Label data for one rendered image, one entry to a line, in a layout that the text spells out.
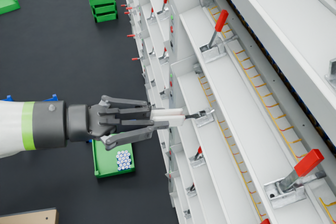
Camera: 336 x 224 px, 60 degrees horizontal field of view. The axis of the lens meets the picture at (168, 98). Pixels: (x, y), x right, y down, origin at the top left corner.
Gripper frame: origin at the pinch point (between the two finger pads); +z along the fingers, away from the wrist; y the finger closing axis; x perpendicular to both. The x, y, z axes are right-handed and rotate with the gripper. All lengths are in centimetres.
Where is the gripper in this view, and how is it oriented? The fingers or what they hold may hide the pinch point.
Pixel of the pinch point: (167, 118)
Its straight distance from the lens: 63.1
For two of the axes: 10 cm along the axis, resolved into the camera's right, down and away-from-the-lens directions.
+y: 2.1, 7.2, -6.6
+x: 1.7, -6.9, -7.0
